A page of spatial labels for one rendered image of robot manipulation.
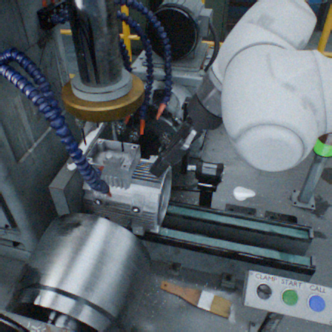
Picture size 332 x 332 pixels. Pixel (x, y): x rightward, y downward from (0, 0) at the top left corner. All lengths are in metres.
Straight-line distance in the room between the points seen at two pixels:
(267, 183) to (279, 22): 0.88
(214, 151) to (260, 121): 1.05
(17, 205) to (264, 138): 0.66
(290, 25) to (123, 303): 0.53
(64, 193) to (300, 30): 0.58
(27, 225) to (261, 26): 0.72
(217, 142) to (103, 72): 0.86
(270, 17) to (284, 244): 0.70
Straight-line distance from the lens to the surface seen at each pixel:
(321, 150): 1.11
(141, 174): 0.84
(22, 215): 0.90
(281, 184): 1.32
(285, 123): 0.36
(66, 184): 0.79
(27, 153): 0.86
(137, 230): 0.89
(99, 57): 0.67
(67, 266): 0.63
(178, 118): 0.99
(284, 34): 0.51
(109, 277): 0.63
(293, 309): 0.73
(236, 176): 1.30
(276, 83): 0.39
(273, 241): 1.03
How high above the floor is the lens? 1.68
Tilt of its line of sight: 42 degrees down
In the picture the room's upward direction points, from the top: straight up
